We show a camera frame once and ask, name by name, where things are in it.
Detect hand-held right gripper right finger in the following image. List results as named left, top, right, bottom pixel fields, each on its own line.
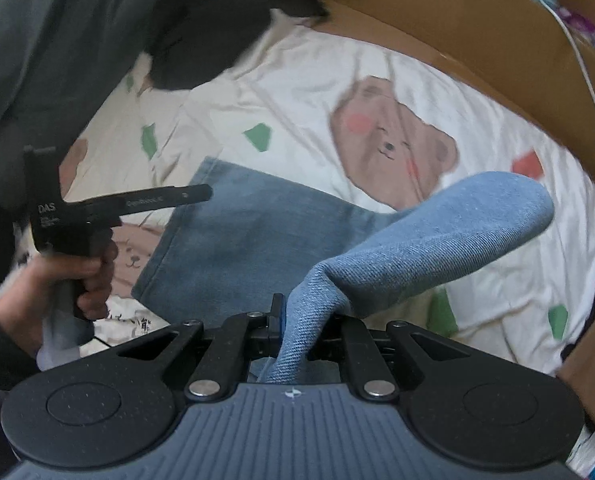
left=310, top=315, right=472, bottom=403

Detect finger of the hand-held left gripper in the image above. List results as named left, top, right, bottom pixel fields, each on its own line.
left=92, top=184, right=213, bottom=219

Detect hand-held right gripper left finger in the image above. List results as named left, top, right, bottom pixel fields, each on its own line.
left=118, top=294, right=284, bottom=402

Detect blue denim pants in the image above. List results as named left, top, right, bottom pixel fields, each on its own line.
left=132, top=156, right=555, bottom=386

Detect person's left forearm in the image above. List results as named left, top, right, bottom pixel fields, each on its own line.
left=0, top=305, right=43, bottom=391

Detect person's left hand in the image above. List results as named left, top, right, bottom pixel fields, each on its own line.
left=0, top=242, right=119, bottom=346

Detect charcoal cushion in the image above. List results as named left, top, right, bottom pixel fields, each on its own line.
left=145, top=0, right=283, bottom=92

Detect dark grey pillow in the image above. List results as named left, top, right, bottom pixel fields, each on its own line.
left=0, top=0, right=178, bottom=191

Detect bear printed bedsheet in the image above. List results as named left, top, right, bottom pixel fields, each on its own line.
left=15, top=22, right=595, bottom=376

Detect brown folded cloth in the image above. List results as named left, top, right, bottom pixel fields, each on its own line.
left=560, top=305, right=595, bottom=431

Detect black cloth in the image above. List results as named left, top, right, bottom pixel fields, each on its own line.
left=272, top=0, right=331, bottom=23

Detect flattened cardboard box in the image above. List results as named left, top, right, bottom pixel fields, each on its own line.
left=282, top=0, right=595, bottom=191

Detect tissue pack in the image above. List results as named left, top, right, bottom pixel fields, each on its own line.
left=560, top=5, right=595, bottom=68

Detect white cable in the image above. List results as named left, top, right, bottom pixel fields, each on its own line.
left=525, top=0, right=595, bottom=171

